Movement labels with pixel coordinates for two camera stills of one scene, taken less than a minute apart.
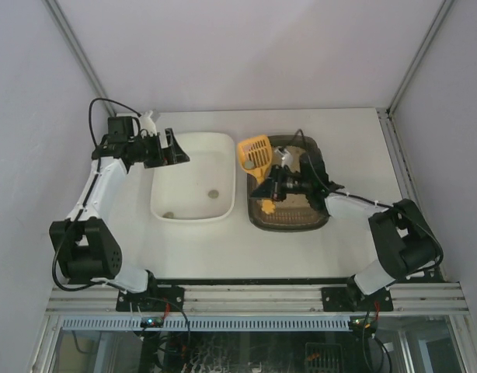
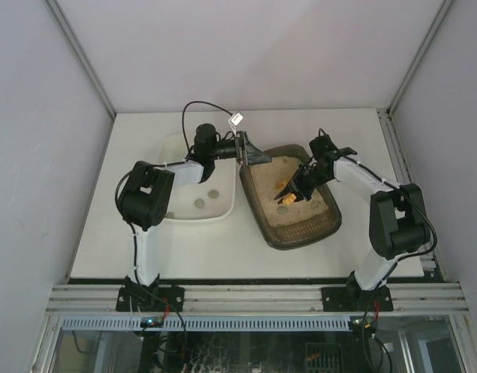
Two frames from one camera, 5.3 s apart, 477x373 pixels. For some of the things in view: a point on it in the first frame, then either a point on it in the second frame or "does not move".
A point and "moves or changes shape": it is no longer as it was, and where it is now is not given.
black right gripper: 275,186 -> 303,185
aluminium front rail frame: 408,300 does not move
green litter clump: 213,193 does not move
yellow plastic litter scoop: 255,155 -> 288,198
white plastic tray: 201,189 does not move
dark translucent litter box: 292,212 moves or changes shape
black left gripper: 161,149 -> 241,148
